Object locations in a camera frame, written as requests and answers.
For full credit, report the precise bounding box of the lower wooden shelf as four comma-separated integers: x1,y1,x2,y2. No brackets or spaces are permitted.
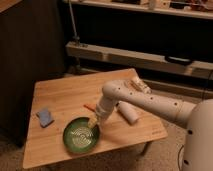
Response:
66,42,213,78

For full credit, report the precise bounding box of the black handle on shelf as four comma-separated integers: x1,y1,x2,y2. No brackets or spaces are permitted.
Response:
164,56,193,66

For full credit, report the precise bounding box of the green ceramic bowl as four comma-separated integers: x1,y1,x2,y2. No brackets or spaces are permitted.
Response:
63,117,100,154

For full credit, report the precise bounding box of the wooden shelf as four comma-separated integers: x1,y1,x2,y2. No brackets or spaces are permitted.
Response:
66,42,213,78
62,0,213,20

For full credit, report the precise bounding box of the blue sponge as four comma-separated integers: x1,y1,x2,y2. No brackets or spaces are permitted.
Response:
36,108,54,128

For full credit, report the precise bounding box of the dark cabinet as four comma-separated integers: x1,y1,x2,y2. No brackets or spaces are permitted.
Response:
0,0,65,147

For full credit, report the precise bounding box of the small white box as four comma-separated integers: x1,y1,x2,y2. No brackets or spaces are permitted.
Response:
131,78,151,94

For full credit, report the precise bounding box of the upper wooden shelf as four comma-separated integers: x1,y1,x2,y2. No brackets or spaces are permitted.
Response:
62,0,213,20

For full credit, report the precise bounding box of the black cable on floor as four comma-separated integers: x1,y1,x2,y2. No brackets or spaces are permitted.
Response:
177,144,186,171

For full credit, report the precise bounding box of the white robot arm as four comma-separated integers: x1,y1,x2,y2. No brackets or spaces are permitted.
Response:
88,80,213,171

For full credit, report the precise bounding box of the wooden table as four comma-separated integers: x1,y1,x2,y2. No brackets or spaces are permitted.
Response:
23,69,167,169

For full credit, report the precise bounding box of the metal stand pole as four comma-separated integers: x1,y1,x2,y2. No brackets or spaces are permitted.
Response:
68,0,81,46

